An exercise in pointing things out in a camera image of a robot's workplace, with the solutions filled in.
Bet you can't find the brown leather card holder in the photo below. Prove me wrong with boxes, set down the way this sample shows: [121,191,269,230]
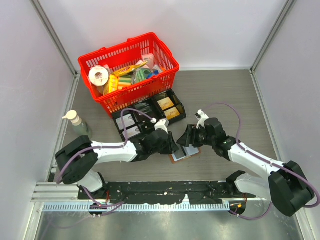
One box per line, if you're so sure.
[169,145,201,164]

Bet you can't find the green package in basket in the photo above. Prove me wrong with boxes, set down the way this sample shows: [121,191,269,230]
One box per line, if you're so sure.
[131,68,153,85]

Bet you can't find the green soap pump bottle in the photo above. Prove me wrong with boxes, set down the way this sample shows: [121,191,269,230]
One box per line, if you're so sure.
[62,110,93,138]

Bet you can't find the red plastic shopping basket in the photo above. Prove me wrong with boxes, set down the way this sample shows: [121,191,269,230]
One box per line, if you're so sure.
[78,32,180,116]

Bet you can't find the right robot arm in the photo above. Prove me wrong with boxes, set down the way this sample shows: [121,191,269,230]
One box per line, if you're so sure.
[177,118,315,217]

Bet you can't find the gold card upper slot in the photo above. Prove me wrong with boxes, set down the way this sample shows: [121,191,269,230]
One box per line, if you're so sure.
[157,97,174,111]

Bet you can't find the purple cable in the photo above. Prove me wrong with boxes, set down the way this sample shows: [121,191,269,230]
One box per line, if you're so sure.
[56,108,158,218]
[202,101,320,220]

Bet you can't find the yellow snack package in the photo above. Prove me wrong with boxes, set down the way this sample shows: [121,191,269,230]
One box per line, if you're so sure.
[103,60,148,96]

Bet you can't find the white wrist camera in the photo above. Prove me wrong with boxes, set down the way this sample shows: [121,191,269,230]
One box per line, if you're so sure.
[195,109,209,129]
[150,118,169,132]

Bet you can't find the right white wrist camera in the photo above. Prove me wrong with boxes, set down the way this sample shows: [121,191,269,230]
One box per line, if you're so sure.
[195,109,209,129]

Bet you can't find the white slotted cable duct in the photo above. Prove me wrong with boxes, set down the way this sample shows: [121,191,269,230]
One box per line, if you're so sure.
[42,201,230,213]

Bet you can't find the black card organizer tray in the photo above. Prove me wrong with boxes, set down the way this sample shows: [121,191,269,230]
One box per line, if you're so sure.
[111,88,187,141]

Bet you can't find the white card lower slot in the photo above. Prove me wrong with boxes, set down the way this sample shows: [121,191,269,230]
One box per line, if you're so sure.
[126,126,141,139]

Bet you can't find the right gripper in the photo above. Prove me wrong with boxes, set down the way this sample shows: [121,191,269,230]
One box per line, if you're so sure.
[177,124,216,148]

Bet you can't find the pink box in basket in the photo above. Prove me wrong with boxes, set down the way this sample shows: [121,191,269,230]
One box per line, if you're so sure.
[141,53,155,69]

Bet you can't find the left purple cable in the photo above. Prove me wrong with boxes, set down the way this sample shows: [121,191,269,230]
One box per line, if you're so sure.
[56,108,158,218]

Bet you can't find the white card slot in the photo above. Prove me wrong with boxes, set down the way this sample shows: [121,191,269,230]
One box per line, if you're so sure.
[126,126,141,139]
[115,113,136,130]

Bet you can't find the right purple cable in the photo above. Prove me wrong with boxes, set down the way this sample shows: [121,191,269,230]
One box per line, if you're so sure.
[202,101,320,220]

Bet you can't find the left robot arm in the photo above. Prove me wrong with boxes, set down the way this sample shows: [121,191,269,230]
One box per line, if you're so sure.
[55,129,179,200]

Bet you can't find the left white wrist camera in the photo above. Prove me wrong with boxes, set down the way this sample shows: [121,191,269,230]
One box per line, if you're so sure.
[150,118,169,132]

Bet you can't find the gold card slot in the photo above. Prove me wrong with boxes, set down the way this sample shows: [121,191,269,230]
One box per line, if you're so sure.
[164,107,180,120]
[157,97,174,111]

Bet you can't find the white card upper slot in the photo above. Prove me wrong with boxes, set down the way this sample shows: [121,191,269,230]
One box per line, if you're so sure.
[115,113,136,130]

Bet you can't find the gold card lower slot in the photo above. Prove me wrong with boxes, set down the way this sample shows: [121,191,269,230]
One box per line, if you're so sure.
[164,107,180,120]

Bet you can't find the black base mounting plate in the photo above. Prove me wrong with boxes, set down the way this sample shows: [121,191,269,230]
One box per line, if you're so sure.
[91,181,255,205]

